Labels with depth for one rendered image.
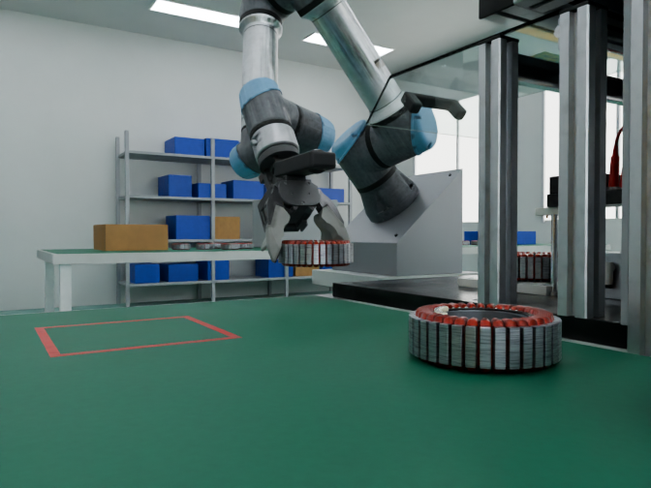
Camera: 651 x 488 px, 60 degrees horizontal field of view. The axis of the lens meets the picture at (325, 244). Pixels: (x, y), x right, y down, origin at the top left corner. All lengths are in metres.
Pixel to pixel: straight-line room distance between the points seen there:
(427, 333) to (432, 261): 0.97
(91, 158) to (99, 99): 0.71
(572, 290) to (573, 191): 0.09
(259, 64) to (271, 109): 0.28
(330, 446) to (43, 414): 0.16
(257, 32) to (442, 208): 0.59
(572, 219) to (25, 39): 7.13
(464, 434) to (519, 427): 0.03
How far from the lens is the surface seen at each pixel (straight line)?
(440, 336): 0.41
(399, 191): 1.43
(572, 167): 0.57
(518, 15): 0.65
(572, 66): 0.59
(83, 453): 0.28
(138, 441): 0.29
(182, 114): 7.61
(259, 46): 1.26
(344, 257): 0.80
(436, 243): 1.39
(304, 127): 1.02
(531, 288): 0.76
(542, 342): 0.42
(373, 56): 1.31
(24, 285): 7.16
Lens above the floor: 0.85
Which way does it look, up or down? 1 degrees down
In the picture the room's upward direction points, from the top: straight up
